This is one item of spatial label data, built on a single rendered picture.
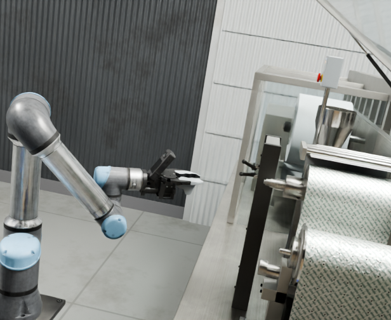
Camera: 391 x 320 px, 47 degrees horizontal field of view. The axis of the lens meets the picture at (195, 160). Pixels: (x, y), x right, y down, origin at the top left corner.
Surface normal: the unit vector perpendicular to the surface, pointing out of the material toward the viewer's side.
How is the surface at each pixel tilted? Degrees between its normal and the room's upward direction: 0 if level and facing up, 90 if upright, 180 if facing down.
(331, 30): 90
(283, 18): 90
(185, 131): 90
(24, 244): 8
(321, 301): 90
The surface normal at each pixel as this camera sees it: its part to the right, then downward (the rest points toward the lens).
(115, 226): 0.28, 0.29
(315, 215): -0.19, 0.26
